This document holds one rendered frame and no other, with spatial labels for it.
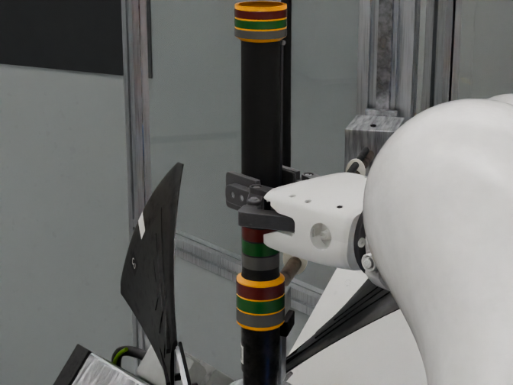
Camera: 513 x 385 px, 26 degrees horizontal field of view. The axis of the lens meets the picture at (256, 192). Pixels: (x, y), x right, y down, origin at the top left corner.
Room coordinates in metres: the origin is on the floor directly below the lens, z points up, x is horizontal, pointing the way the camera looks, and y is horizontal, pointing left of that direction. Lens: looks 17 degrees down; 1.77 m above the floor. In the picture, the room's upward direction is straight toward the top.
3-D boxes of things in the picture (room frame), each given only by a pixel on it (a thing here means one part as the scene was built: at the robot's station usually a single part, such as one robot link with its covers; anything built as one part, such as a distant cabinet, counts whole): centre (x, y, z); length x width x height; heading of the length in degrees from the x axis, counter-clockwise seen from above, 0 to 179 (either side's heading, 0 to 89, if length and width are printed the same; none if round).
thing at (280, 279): (0.92, 0.00, 1.39); 0.04 x 0.04 x 0.05
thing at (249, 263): (0.92, 0.00, 1.43); 0.03 x 0.03 x 0.01
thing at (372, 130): (1.53, -0.17, 1.38); 0.10 x 0.07 x 0.08; 165
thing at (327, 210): (0.84, -0.07, 1.50); 0.11 x 0.10 x 0.07; 40
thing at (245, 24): (0.92, 0.00, 1.64); 0.04 x 0.04 x 0.01
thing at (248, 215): (0.85, -0.02, 1.50); 0.08 x 0.06 x 0.01; 99
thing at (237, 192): (0.89, 0.01, 1.50); 0.07 x 0.03 x 0.03; 40
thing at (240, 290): (0.92, 0.00, 1.41); 0.04 x 0.04 x 0.01
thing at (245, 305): (0.92, 0.00, 1.39); 0.04 x 0.04 x 0.01
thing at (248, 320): (0.92, 0.00, 1.38); 0.04 x 0.04 x 0.01
